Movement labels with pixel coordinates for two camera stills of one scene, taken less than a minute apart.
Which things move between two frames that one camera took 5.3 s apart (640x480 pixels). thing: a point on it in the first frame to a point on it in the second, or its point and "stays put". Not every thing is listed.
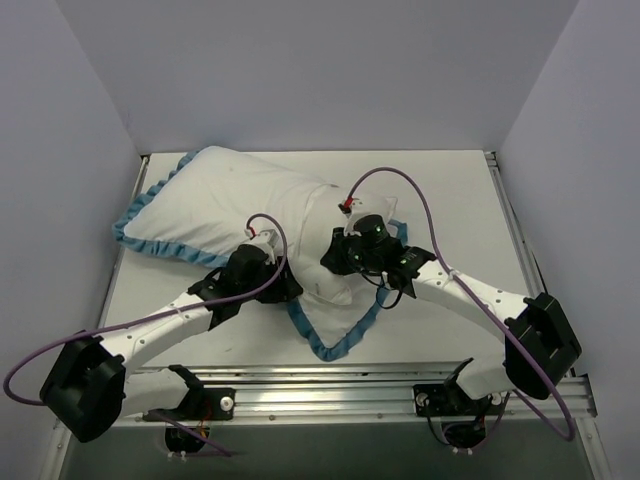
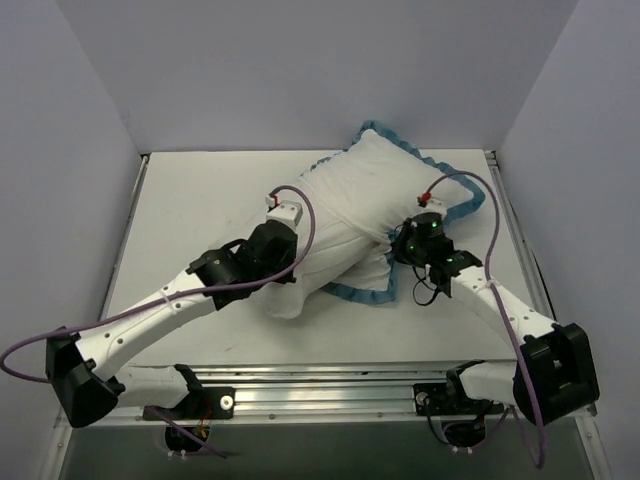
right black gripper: (336, 255) to (403, 242)
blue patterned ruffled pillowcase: (336, 246) to (380, 181)
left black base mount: (209, 404) stays put
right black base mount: (442, 399) stays put
